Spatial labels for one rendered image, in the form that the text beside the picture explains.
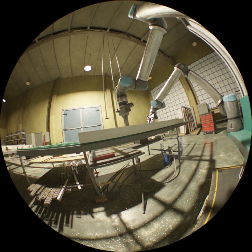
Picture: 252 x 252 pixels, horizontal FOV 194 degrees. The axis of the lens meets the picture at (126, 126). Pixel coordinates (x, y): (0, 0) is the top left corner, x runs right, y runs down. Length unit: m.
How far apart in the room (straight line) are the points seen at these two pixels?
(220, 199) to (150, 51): 1.07
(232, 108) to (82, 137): 1.08
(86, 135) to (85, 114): 6.87
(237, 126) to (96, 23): 7.80
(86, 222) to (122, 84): 1.36
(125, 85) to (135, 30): 7.58
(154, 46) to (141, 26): 7.47
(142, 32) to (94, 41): 4.04
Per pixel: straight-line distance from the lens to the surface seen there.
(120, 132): 0.53
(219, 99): 0.92
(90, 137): 0.50
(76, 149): 0.53
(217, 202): 0.74
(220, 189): 0.82
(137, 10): 0.54
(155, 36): 0.58
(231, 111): 0.76
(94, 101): 7.92
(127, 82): 0.53
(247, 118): 0.74
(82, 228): 1.08
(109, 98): 7.84
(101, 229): 1.00
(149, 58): 0.56
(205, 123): 4.03
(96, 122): 7.13
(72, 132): 7.30
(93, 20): 7.57
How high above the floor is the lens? 0.89
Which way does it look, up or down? 5 degrees up
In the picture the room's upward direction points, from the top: 10 degrees counter-clockwise
